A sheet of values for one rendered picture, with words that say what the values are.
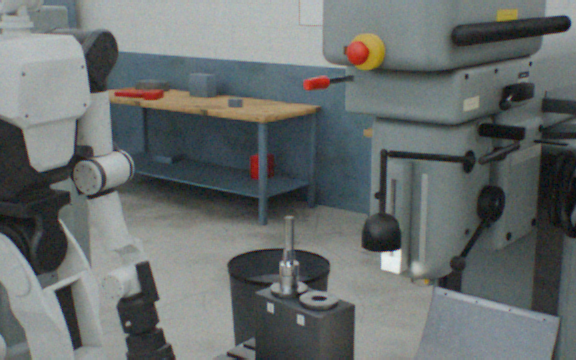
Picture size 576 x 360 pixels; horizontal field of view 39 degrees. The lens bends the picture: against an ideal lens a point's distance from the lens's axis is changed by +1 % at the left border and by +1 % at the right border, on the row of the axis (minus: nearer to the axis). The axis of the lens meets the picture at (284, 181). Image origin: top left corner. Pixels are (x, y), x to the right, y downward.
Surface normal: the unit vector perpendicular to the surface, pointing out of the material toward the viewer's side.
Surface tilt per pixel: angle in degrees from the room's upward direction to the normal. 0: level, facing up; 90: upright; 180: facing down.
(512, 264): 90
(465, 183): 90
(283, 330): 90
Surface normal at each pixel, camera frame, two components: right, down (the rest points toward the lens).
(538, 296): -0.62, 0.18
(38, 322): -0.37, 0.60
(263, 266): 0.33, 0.16
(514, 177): 0.79, 0.14
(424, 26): -0.18, 0.23
